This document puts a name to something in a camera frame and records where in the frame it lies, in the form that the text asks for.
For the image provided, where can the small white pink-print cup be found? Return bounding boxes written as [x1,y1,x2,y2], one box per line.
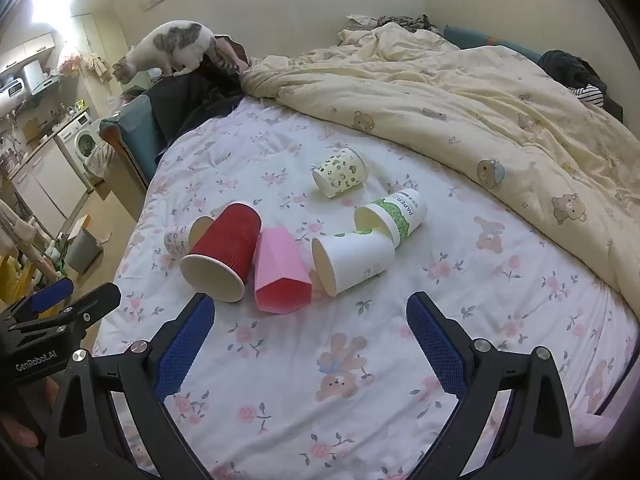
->
[164,215,215,259]

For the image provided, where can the plain white paper cup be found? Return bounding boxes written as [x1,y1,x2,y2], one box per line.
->
[311,230,396,300]

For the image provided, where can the cream bear-print duvet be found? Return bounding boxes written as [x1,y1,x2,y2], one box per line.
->
[240,22,640,311]

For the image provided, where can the person's left hand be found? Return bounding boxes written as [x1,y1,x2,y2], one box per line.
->
[0,377,60,456]

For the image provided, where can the pink faceted cup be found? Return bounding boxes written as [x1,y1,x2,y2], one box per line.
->
[253,227,313,315]

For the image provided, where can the black clothing heap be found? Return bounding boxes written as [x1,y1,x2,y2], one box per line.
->
[537,50,626,121]

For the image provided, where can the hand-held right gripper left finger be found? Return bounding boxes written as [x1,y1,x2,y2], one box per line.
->
[44,291,216,480]

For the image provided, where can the dark floral cloth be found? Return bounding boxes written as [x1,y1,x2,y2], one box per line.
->
[377,13,443,36]

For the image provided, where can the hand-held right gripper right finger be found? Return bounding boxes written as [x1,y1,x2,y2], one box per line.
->
[406,291,576,480]

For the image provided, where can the pile of dark clothes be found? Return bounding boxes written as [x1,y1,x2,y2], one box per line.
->
[145,35,251,166]

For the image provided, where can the teal headboard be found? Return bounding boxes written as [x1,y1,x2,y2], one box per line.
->
[442,25,546,63]

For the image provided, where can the grey trash bin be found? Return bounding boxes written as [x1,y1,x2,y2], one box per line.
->
[65,226,103,273]

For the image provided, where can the white kitchen base cabinet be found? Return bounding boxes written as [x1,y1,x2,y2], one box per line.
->
[10,145,93,221]

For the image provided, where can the white washing machine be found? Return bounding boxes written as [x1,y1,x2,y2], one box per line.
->
[55,112,101,191]

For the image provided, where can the white water heater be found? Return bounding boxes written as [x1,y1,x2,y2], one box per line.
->
[0,76,27,107]

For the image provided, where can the white and grey cat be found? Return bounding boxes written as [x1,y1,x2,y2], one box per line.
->
[112,20,218,85]

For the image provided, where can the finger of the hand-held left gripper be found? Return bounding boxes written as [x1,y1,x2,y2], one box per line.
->
[25,277,75,315]
[10,282,122,343]

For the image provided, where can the black and white striped cloth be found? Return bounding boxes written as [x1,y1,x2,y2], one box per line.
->
[570,84,606,107]

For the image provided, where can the cream cup with green pattern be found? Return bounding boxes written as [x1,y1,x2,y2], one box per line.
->
[312,147,367,199]

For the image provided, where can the white cup with green label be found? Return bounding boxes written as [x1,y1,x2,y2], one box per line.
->
[354,187,428,250]

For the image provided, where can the cardboard box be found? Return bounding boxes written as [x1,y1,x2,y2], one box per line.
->
[67,214,92,241]

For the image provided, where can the white wall cabinet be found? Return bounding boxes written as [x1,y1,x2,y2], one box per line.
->
[0,32,56,75]

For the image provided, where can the patterned hanging cloth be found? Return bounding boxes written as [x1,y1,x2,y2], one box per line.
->
[82,140,113,178]

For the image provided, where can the white floral bed sheet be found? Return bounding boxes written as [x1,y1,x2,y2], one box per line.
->
[92,95,638,480]

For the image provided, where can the yellow bag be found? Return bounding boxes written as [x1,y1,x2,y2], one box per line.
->
[0,255,26,306]

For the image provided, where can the teal bed footboard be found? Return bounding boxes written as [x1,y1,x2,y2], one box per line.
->
[99,94,166,196]

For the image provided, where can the red ribbed paper cup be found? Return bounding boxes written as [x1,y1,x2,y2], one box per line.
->
[180,201,263,303]

